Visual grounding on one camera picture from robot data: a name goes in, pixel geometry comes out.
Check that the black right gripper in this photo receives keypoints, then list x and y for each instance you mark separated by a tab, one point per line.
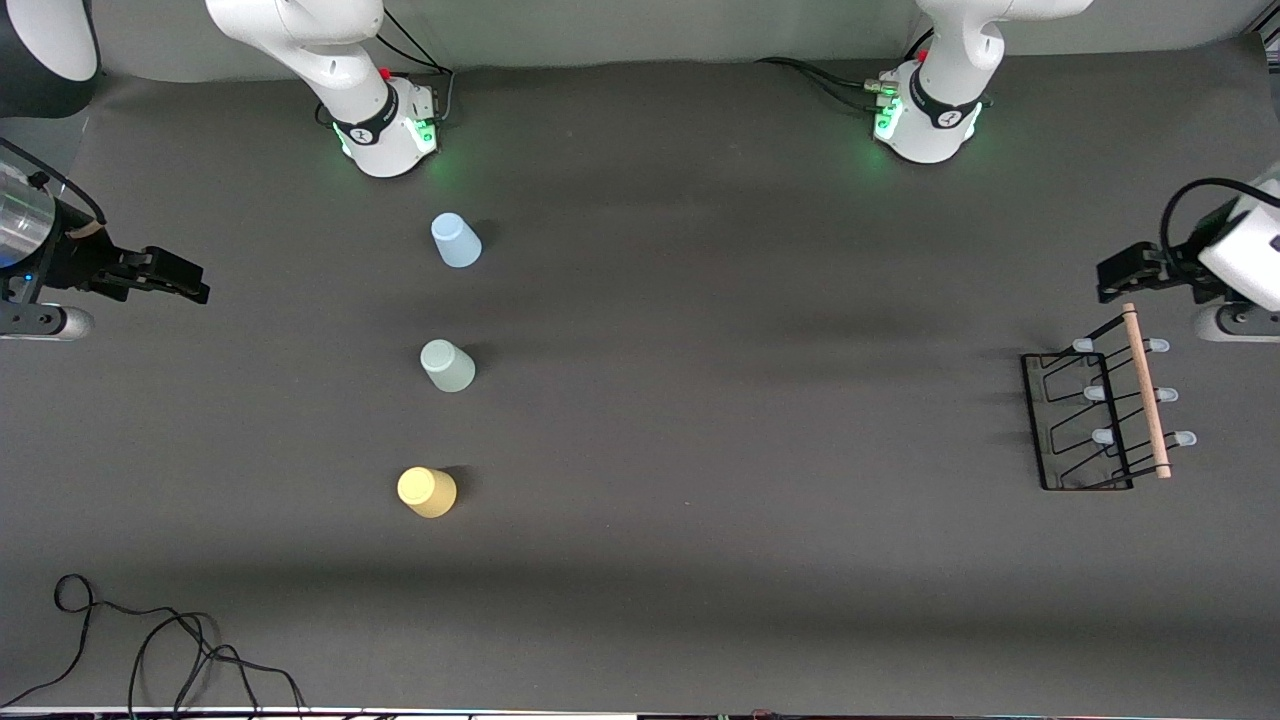
82	262

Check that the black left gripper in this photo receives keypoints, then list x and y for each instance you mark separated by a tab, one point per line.
1166	267

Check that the pale green plastic cup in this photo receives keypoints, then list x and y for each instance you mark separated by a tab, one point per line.
448	367

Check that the yellow plastic cup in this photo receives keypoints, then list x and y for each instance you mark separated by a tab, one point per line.
427	493

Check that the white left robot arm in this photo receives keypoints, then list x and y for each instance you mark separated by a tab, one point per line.
950	60

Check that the light blue plastic cup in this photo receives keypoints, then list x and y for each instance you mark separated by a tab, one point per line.
457	243

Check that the dark grey table cover sheet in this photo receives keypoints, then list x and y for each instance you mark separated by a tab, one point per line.
700	450

